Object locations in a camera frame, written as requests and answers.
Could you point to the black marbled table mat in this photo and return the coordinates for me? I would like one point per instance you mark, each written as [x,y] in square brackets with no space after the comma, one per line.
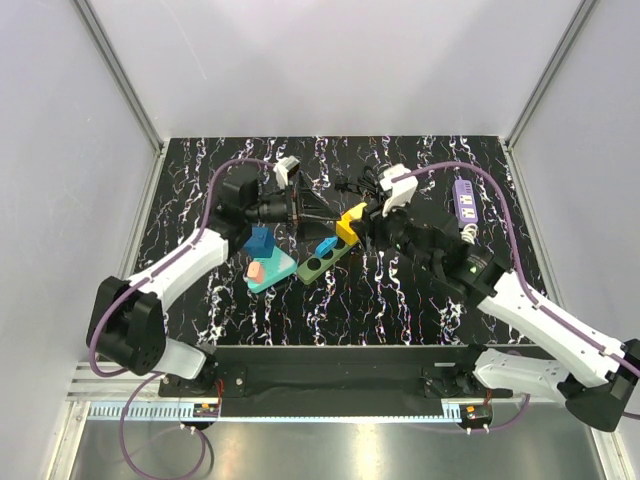
[366,298]

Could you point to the green power strip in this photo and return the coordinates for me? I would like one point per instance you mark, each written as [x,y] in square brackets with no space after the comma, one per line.
[313,267]

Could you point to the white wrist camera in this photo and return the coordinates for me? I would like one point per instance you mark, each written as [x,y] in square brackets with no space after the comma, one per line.
[398,193]
[285,170]

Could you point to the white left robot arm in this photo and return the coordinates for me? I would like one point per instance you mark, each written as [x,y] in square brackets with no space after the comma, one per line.
[127,321]

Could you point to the light blue plug adapter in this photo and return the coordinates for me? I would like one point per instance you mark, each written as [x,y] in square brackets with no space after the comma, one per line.
[326,246]

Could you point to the teal triangular power strip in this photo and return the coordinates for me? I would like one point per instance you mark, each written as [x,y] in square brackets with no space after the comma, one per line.
[278,267]

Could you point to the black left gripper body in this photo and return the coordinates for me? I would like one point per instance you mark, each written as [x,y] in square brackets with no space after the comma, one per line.
[271,209]

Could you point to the yellow cube plug adapter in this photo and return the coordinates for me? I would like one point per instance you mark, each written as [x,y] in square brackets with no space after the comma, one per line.
[343,228]

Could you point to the pink plug adapter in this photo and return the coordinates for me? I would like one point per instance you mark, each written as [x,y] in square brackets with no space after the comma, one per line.
[256,272]

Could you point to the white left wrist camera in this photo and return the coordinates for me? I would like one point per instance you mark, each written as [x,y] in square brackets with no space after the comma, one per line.
[285,170]

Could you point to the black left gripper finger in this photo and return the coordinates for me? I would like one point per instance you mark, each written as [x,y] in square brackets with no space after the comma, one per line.
[309,203]
[314,229]

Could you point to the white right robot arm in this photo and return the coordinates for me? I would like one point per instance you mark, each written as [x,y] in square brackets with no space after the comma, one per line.
[590,373]

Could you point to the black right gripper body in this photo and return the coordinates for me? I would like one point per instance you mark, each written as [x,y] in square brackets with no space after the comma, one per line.
[391,230]

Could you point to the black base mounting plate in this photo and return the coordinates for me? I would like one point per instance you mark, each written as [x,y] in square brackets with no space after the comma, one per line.
[325,382]

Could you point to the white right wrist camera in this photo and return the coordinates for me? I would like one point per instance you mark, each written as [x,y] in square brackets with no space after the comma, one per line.
[398,193]

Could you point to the dark blue cube adapter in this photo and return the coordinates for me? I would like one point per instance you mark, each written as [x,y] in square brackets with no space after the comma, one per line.
[261,244]

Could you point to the purple power strip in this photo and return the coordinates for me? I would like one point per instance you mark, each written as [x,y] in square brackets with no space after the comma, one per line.
[465,207]

